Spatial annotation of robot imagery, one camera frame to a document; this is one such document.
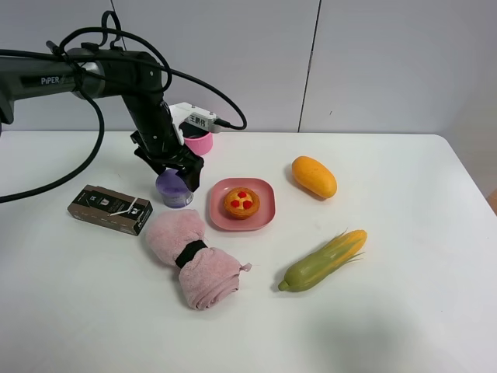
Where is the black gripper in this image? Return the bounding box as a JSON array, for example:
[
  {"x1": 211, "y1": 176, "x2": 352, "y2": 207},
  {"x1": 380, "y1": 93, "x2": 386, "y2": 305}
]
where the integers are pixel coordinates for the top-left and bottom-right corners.
[{"x1": 129, "y1": 101, "x2": 204, "y2": 192}]

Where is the purple lidded can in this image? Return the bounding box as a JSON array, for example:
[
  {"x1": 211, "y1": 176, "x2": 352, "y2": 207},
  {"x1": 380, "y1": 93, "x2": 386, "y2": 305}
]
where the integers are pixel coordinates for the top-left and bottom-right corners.
[{"x1": 155, "y1": 169, "x2": 193, "y2": 208}]

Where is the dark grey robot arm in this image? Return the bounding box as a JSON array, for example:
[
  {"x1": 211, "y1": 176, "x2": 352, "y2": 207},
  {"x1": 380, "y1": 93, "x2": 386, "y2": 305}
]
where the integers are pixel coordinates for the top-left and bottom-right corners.
[{"x1": 1, "y1": 49, "x2": 204, "y2": 192}]

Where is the pink toy saucepan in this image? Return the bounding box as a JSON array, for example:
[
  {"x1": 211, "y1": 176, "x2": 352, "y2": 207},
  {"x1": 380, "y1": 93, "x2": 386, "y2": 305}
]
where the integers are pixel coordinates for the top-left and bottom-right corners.
[{"x1": 185, "y1": 132, "x2": 214, "y2": 156}]

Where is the dark cardboard box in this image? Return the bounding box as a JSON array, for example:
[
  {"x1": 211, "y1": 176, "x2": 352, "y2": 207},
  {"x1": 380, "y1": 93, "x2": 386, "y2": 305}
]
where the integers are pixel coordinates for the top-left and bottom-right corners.
[{"x1": 68, "y1": 185, "x2": 153, "y2": 236}]

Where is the fruit egg tart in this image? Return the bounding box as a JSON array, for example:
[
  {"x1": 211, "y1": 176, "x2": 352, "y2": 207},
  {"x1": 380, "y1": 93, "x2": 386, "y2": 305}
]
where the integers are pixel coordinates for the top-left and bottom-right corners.
[{"x1": 223, "y1": 187, "x2": 260, "y2": 220}]

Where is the black elastic band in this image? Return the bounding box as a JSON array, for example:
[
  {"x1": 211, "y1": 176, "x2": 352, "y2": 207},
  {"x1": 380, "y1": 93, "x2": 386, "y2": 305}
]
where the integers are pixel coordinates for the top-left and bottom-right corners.
[{"x1": 175, "y1": 240, "x2": 207, "y2": 269}]

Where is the pink square plate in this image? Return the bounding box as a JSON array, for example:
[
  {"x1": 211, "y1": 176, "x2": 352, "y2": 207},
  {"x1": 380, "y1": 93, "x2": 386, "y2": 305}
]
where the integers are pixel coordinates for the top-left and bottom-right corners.
[{"x1": 208, "y1": 177, "x2": 276, "y2": 232}]

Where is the rolled pink towel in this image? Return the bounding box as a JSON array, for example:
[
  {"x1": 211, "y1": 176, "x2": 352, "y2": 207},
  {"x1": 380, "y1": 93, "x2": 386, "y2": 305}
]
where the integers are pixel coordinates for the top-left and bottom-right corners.
[{"x1": 146, "y1": 209, "x2": 252, "y2": 310}]

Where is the orange mango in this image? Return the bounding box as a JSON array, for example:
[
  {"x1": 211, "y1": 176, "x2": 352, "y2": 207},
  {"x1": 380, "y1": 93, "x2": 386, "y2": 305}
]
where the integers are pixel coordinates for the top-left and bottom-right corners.
[{"x1": 291, "y1": 156, "x2": 338, "y2": 199}]

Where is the green yellow corn cob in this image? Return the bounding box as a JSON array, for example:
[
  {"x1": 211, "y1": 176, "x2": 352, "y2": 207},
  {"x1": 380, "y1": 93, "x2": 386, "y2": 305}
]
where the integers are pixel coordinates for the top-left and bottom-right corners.
[{"x1": 277, "y1": 229, "x2": 367, "y2": 292}]

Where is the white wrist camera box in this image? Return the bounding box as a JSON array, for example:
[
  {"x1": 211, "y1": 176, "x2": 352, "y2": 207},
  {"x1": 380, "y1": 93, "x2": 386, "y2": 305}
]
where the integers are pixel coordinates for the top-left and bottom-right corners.
[{"x1": 169, "y1": 103, "x2": 221, "y2": 145}]

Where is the black cable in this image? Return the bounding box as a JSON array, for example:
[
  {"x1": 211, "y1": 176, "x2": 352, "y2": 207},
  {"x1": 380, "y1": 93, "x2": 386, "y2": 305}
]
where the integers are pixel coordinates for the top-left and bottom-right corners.
[{"x1": 0, "y1": 10, "x2": 249, "y2": 204}]

